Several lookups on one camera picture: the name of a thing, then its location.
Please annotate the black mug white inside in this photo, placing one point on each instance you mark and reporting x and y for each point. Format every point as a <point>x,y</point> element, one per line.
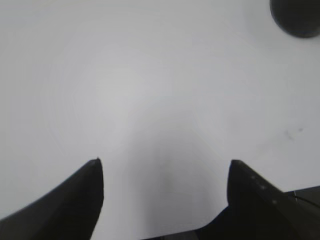
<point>298,18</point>

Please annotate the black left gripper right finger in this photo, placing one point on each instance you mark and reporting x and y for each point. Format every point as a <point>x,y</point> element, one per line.
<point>257,210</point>

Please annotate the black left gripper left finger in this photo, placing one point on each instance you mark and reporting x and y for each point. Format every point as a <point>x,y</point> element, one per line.
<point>68,212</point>

